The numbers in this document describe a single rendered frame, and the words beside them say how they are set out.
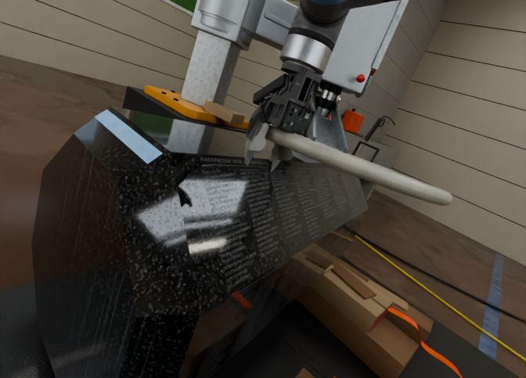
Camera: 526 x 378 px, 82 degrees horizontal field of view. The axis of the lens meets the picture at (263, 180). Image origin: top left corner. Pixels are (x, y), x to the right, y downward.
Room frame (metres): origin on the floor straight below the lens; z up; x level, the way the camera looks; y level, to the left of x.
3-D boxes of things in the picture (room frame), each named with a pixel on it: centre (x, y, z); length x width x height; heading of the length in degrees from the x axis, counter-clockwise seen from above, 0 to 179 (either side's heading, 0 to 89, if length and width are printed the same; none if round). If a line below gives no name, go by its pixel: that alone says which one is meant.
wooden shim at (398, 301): (1.65, -0.94, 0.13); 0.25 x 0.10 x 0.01; 66
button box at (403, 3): (1.34, -0.25, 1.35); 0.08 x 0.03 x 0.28; 4
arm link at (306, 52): (0.63, 0.01, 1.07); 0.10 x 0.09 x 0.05; 124
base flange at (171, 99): (1.78, 0.49, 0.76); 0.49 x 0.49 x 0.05; 54
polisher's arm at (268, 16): (1.86, 0.31, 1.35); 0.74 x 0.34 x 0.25; 116
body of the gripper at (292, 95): (0.61, 0.01, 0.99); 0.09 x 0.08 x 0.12; 34
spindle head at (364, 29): (1.48, -0.13, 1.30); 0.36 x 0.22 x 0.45; 4
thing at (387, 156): (4.32, -1.12, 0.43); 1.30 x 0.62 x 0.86; 144
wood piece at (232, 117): (1.59, 0.32, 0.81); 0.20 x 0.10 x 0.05; 62
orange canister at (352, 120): (4.35, -0.88, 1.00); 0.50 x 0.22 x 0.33; 144
